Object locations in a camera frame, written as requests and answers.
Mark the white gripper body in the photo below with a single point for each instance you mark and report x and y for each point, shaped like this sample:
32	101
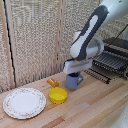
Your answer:
76	66

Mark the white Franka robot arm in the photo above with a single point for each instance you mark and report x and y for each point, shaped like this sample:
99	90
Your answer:
94	30

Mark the small orange bread piece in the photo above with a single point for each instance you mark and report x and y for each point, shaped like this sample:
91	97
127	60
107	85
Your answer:
52	82

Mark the black dish drying rack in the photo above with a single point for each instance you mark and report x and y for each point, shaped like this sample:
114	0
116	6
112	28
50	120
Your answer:
110	65

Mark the yellow plastic bowl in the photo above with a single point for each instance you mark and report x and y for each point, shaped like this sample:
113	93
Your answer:
58	95

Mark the black toaster oven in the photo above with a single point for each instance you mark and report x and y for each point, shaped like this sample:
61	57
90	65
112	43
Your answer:
117	44

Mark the white floral rimmed plate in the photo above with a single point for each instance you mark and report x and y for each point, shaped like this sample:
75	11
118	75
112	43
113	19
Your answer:
24	103

